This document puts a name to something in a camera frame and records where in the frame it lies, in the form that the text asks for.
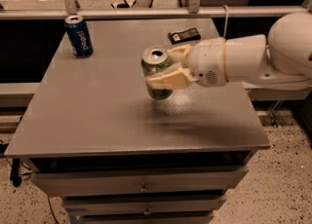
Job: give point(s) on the blue pepsi can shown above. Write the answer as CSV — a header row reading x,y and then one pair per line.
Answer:
x,y
79,37

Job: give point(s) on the top grey drawer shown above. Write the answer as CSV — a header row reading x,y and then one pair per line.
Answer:
x,y
140,181

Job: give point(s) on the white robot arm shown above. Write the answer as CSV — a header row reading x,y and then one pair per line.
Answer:
x,y
280,60

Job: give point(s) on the black rxbar chocolate bar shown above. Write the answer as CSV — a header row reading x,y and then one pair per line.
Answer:
x,y
184,36

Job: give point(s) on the grey drawer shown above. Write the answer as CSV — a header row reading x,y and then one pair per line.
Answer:
x,y
154,218
140,181
152,204

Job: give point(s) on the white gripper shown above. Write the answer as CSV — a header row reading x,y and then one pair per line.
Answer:
x,y
207,60

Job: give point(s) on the grey drawer cabinet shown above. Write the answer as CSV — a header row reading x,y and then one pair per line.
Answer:
x,y
95,114

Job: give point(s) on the green soda can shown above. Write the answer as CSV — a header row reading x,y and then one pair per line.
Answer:
x,y
154,60

